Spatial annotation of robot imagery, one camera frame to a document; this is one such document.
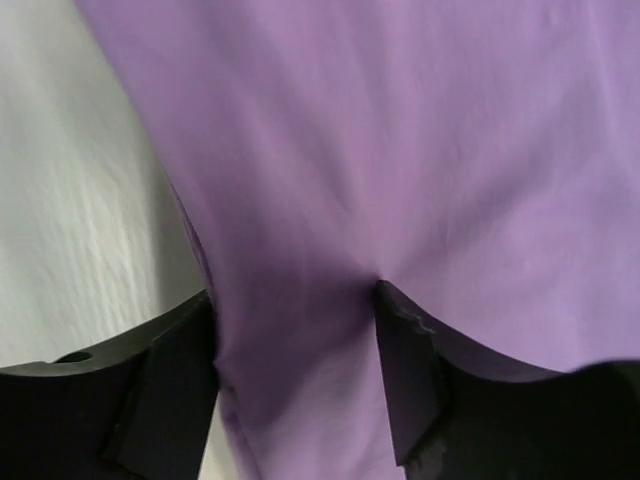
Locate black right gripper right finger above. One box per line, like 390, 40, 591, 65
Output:
373, 280, 639, 479

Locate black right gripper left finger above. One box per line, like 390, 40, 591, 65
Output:
1, 292, 219, 480

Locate purple trousers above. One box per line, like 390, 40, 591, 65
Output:
78, 1, 639, 479

